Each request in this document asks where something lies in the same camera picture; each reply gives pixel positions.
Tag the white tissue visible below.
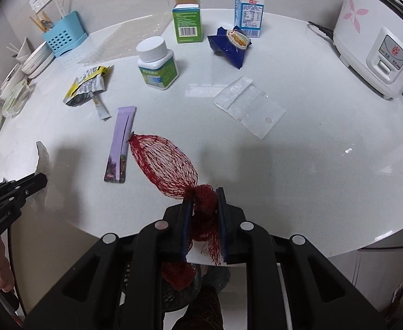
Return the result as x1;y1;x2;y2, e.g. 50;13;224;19
35;141;51;213

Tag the red mesh net bag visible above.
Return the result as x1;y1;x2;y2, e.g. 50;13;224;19
127;131;225;292

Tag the purple sachet packet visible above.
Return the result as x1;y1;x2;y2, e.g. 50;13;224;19
104;106;137;183

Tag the clear plastic zip bag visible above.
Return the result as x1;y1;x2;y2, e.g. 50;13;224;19
213;76;286;140

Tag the white green pill bottle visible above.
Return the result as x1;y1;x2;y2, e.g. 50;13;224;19
136;36;178;90

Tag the yellow silver wrapper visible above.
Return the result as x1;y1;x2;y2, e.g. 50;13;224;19
63;66;113;106

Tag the dark blue snack wrapper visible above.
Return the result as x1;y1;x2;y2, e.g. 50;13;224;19
208;25;252;69

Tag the green carton box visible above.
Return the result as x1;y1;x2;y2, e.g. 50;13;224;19
172;0;203;44

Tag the blue white milk carton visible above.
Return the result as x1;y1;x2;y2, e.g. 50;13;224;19
234;0;265;38

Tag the white dish rack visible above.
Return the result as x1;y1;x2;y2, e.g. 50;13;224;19
0;37;37;145

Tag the small silver sachet strip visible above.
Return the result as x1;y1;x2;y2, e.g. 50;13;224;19
92;93;111;121

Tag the stack of white plates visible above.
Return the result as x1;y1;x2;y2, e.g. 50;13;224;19
20;42;55;77

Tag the light blue utensil holder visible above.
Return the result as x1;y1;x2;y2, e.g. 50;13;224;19
42;10;88;58

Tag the white floral rice cooker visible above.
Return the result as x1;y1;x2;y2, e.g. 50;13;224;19
333;0;403;99

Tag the black rice cooker cable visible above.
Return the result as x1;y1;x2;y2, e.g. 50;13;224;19
307;20;335;40

